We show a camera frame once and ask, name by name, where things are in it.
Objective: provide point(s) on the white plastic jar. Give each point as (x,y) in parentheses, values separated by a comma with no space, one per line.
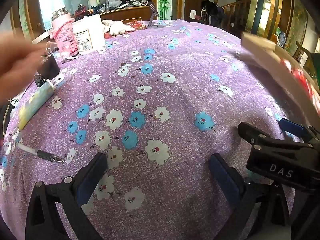
(87,33)

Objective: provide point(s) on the shallow cardboard box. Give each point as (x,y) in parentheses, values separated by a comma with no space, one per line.
(257,52)

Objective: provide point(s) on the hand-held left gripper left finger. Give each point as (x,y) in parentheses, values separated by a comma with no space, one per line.
(91,180)

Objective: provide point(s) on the small black box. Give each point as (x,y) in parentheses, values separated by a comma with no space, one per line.
(48,66)

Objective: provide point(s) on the pair of white gloves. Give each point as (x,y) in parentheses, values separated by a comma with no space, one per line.
(116,27)

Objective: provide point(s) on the dark hanging clothes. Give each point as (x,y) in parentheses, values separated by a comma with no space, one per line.
(210,8)

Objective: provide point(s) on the long yellow green box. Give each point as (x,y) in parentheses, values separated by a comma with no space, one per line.
(35,102)

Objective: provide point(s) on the purple floral tablecloth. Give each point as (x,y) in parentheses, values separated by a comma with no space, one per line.
(180,92)

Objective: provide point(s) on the bottle in pink crochet cover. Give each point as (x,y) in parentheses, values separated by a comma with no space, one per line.
(63,36)

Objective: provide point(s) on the wooden stair railing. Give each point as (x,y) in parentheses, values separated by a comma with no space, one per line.
(233,12)

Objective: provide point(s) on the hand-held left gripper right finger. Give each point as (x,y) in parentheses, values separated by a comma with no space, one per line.
(225,180)

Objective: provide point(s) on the black white ballpoint pen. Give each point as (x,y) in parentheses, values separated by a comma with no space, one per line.
(43,154)

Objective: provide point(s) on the grey phone stand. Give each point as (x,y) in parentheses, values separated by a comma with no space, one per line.
(153,17)

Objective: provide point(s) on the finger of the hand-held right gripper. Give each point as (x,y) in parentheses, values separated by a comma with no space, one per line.
(291,127)
(260,138)

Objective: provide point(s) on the wooden sideboard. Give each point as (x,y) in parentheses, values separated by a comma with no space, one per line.
(130,13)

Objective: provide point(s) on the clear plastic cup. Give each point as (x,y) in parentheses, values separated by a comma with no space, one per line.
(51,47)

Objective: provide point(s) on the red paper packet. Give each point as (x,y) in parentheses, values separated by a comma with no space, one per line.
(135,25)

